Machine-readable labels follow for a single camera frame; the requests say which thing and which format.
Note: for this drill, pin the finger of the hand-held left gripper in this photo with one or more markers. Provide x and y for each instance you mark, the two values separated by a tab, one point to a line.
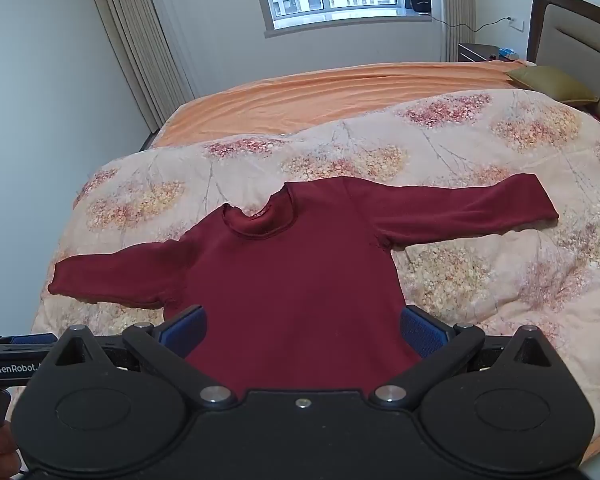
27	342

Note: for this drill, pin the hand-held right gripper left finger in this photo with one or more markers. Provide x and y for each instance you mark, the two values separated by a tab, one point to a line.
186	331

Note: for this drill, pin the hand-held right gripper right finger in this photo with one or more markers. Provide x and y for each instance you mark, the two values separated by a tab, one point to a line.
422	332

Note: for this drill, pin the dark red long-sleeved sweater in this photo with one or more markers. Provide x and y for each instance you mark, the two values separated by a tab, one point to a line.
290	270

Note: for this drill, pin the floral beige duvet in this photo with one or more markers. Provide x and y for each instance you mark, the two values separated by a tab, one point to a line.
480	270

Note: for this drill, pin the orange bed sheet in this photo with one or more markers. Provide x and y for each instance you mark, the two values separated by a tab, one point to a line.
330	95

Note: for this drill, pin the olive green pillow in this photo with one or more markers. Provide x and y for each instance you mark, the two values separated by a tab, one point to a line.
550	82

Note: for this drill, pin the dark wooden nightstand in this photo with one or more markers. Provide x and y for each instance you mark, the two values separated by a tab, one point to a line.
475	52

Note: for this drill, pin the small blue item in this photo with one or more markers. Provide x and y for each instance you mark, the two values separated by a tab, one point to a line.
507	53

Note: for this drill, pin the beige pleated curtain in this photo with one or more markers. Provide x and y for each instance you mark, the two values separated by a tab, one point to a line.
455	5
140	40

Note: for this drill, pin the brown padded headboard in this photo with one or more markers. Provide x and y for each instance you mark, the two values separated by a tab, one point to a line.
570	35

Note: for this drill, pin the white wall socket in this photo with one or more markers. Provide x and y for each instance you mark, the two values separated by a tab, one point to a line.
516	23

